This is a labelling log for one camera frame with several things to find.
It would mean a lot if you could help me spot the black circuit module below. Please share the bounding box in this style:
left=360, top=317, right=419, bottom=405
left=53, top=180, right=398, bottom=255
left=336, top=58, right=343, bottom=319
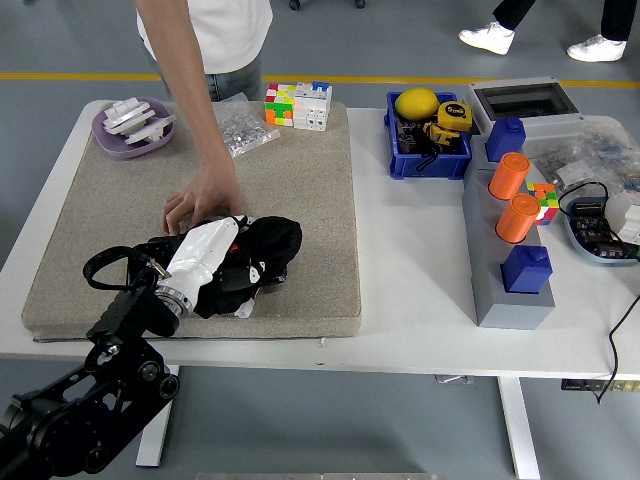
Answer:
left=396, top=119, right=430, bottom=155

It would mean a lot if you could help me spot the white plastic bracket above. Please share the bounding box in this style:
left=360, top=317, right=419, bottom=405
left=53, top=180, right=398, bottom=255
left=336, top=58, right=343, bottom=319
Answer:
left=102, top=97, right=155, bottom=135
left=122, top=113, right=177, bottom=146

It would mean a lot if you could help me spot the black hanging cable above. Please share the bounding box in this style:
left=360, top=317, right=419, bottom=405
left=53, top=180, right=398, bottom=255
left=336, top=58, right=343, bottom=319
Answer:
left=594, top=294, right=640, bottom=406

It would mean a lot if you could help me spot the blue block with knob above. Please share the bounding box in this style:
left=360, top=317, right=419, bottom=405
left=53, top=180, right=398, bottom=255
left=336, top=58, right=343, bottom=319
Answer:
left=485, top=117, right=527, bottom=164
left=500, top=244, right=554, bottom=295

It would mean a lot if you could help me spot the black table control box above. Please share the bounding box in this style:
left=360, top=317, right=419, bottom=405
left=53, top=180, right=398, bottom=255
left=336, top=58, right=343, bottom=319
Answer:
left=560, top=379, right=640, bottom=393

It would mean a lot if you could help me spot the orange cylinder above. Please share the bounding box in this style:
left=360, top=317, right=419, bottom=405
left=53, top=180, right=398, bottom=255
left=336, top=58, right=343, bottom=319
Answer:
left=487, top=152, right=531, bottom=200
left=494, top=193, right=541, bottom=245

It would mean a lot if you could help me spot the clear bag of parts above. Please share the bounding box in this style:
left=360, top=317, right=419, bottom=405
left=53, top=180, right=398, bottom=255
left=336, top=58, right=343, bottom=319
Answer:
left=523, top=115, right=640, bottom=201

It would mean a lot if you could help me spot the white plastic component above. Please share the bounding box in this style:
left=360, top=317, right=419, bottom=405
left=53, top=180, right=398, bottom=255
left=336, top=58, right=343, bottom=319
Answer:
left=603, top=192, right=640, bottom=246

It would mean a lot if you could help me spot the yellow tape measure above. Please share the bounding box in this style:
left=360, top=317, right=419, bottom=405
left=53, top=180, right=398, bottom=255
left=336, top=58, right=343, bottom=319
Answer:
left=436, top=99, right=473, bottom=134

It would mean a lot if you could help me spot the grey block holder base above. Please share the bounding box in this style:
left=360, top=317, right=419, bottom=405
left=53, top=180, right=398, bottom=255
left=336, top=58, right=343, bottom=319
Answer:
left=461, top=134, right=556, bottom=330

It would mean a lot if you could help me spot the black looped cable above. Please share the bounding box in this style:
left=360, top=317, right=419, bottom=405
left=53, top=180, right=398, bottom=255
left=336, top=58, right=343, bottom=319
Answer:
left=556, top=181, right=611, bottom=221

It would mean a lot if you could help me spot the yellow lemon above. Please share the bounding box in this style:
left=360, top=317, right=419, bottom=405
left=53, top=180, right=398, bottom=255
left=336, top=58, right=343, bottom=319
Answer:
left=394, top=87, right=441, bottom=121

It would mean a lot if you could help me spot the white and blue block cube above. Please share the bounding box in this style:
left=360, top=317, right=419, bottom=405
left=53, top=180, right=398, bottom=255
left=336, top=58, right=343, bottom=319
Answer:
left=292, top=79, right=333, bottom=132

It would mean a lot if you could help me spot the black rag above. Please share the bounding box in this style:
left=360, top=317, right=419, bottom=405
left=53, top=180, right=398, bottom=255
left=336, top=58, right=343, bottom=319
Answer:
left=192, top=215, right=304, bottom=319

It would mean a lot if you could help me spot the white connector with wires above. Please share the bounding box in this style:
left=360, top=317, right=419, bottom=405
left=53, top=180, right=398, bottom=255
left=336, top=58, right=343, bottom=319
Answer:
left=234, top=294, right=259, bottom=319

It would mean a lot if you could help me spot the purple tray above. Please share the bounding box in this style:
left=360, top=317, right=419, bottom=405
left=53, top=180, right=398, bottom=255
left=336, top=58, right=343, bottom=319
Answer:
left=91, top=95, right=176, bottom=160

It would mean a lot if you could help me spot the small colourful puzzle cube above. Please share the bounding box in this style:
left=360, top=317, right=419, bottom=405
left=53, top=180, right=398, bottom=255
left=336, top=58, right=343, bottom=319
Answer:
left=526, top=182, right=558, bottom=227

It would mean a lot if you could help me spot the grey-blue tray with electronics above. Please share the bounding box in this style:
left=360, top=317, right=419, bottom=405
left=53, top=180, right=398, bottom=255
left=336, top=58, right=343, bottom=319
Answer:
left=563, top=196, right=640, bottom=265

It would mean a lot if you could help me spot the person's right hand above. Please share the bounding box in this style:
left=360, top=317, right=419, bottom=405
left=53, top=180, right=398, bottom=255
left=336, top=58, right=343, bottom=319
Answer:
left=160, top=164, right=245, bottom=236

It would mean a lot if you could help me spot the yellow and black tool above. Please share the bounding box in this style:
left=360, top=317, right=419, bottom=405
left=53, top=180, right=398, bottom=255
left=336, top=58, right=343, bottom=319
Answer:
left=422, top=121, right=459, bottom=147

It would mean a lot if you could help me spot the clear bag of screws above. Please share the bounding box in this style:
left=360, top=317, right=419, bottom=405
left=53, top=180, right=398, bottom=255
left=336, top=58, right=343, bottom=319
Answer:
left=212, top=94, right=281, bottom=159

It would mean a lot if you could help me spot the grey-brown mat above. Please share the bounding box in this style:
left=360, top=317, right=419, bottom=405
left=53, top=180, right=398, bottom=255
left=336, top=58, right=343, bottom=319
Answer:
left=21, top=100, right=362, bottom=343

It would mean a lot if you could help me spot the blue plastic bin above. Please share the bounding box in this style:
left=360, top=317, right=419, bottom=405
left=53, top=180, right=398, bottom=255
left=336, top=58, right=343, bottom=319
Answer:
left=383, top=90, right=474, bottom=180

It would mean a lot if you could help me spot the white table leg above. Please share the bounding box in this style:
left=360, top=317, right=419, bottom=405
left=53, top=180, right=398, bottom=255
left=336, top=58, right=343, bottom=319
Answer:
left=135, top=363, right=180, bottom=468
left=497, top=375, right=542, bottom=480

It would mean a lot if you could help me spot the person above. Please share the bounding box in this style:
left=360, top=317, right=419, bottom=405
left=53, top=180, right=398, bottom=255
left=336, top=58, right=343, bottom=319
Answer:
left=458, top=0, right=640, bottom=64
left=134, top=0, right=275, bottom=236

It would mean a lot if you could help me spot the grey electrical enclosure box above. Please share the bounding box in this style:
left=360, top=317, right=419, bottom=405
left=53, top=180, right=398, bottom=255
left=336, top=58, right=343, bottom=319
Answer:
left=462, top=76, right=586, bottom=140

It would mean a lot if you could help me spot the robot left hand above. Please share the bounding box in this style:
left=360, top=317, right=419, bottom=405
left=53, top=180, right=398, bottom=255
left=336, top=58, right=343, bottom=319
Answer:
left=164, top=214, right=267, bottom=297

